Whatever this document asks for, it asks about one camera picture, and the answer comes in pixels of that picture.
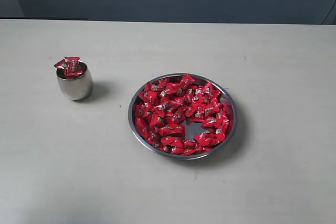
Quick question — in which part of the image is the red candy sticking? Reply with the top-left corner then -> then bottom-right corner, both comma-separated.
54,59 -> 68,69

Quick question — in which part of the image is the stainless steel plate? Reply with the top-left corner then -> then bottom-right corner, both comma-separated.
128,73 -> 237,161

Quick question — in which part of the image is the red candy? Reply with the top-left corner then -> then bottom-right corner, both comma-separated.
63,66 -> 83,79
65,57 -> 81,68

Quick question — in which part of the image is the stainless steel cup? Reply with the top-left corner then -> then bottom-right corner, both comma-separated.
56,61 -> 93,101

